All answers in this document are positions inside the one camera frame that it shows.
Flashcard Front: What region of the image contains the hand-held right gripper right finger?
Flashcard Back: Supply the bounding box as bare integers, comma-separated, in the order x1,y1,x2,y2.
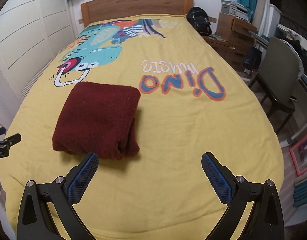
202,152,285,240

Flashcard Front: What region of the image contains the black backpack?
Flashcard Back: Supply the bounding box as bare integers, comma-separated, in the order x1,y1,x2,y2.
187,7,213,37

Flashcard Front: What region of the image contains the dark blue bag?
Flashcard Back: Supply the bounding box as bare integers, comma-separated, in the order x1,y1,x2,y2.
244,44,263,74

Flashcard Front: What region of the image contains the pink picture frame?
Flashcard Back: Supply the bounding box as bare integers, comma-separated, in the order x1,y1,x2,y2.
290,134,307,177

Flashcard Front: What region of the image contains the yellow dinosaur printed blanket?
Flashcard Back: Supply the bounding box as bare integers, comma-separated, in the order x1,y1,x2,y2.
0,15,284,240

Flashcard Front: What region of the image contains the grey upholstered chair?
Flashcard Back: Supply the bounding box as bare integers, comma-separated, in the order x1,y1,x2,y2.
249,37,304,134

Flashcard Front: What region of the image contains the dark clothing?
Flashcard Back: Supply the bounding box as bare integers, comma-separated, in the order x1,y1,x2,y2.
290,39,307,73

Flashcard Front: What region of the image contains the white wardrobe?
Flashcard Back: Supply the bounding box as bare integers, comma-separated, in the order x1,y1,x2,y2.
0,0,80,98

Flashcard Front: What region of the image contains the wooden headboard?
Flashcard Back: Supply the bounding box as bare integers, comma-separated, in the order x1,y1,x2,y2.
80,0,194,28

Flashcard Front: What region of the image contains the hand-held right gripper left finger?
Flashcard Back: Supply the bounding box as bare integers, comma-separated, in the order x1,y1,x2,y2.
17,152,99,240

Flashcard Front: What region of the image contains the dark red towel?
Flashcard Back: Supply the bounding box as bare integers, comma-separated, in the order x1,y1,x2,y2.
52,81,141,160

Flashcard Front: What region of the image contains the white printer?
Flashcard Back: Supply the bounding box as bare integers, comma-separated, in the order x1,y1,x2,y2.
220,0,254,20

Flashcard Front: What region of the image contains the stack of teal cloths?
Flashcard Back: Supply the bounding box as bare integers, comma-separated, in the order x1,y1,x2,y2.
292,175,307,208

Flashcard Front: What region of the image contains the wooden drawer cabinet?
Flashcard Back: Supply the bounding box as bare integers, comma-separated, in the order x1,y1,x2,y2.
202,12,259,72

